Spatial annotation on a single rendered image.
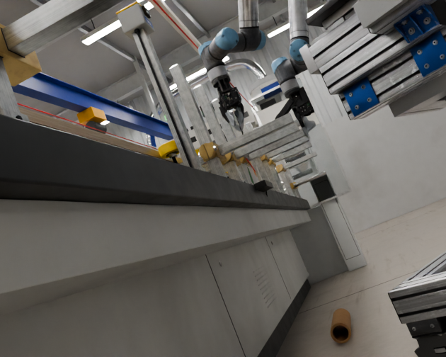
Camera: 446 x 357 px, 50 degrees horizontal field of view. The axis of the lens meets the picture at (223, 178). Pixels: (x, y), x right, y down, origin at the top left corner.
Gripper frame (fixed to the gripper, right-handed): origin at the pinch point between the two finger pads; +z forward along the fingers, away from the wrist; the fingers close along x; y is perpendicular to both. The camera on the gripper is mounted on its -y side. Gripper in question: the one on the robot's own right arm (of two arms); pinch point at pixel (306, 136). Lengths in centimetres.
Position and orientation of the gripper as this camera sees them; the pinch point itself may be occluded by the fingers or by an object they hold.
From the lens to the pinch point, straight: 204.4
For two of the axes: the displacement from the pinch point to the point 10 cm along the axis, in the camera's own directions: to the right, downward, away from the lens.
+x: 2.5, 0.7, 9.6
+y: 8.9, -4.0, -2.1
